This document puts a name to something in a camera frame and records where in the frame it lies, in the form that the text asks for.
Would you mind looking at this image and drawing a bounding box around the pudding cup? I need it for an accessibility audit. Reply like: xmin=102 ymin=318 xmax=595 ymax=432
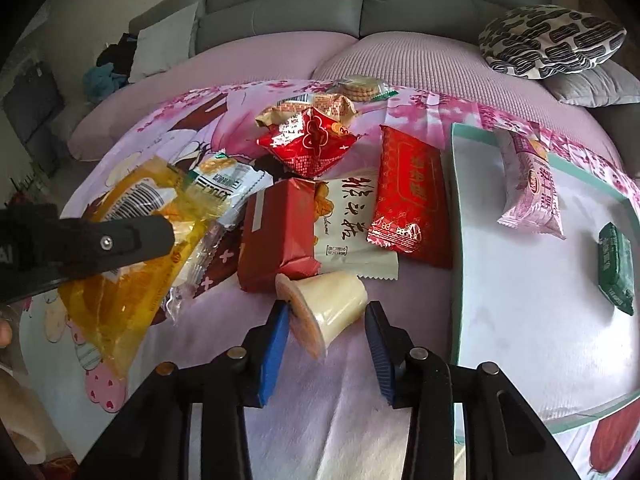
xmin=274 ymin=271 xmax=369 ymax=362

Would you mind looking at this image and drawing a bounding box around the yellow transparent bread packet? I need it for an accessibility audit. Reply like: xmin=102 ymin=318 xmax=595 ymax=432
xmin=58 ymin=155 xmax=228 ymax=380

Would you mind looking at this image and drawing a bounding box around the dark red box packet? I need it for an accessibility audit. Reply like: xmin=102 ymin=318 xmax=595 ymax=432
xmin=238 ymin=178 xmax=320 ymax=292

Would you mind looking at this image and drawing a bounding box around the red snack packet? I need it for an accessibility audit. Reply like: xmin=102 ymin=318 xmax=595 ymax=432
xmin=367 ymin=125 xmax=452 ymax=270

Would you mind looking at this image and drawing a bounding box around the white chinese text packet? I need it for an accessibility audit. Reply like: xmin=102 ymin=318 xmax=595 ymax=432
xmin=314 ymin=170 xmax=399 ymax=280

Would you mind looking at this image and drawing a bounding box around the white green korean packet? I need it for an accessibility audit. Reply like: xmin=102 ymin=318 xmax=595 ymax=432
xmin=189 ymin=152 xmax=273 ymax=230

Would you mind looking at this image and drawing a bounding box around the person hand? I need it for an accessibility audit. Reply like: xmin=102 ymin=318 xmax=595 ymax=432
xmin=0 ymin=318 xmax=13 ymax=349

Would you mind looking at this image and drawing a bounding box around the pink cartoon blanket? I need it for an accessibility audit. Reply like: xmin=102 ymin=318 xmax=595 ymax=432
xmin=20 ymin=80 xmax=639 ymax=479

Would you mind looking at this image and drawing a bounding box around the pink sofa seat cover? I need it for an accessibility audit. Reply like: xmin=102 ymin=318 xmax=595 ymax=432
xmin=67 ymin=32 xmax=623 ymax=167

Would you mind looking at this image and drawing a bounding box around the green rimmed white tray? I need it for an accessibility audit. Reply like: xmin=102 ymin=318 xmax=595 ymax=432
xmin=450 ymin=124 xmax=639 ymax=432

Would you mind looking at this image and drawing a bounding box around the pink snack packet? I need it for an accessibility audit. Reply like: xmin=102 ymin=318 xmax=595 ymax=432
xmin=494 ymin=129 xmax=565 ymax=240

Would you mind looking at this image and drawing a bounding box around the red white crinkled packet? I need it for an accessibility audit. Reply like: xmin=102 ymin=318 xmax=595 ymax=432
xmin=256 ymin=107 xmax=359 ymax=179

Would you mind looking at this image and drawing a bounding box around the light grey small pillow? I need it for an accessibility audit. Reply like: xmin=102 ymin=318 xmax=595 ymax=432
xmin=128 ymin=3 xmax=198 ymax=84

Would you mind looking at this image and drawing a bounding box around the dark green snack packet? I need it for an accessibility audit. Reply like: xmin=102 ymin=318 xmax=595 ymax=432
xmin=598 ymin=222 xmax=636 ymax=316

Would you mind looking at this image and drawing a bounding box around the beige orange snack packet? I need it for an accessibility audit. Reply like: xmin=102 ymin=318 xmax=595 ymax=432
xmin=255 ymin=93 xmax=357 ymax=127

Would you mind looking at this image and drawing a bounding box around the round cracker packet green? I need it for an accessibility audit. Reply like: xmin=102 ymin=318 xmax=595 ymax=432
xmin=329 ymin=75 xmax=397 ymax=103

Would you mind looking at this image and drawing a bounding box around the black white patterned cushion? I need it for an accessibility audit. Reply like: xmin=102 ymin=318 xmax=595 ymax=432
xmin=478 ymin=4 xmax=627 ymax=80

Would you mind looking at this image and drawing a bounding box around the grey cushion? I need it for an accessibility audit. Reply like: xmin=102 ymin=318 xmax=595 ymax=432
xmin=541 ymin=61 xmax=640 ymax=108

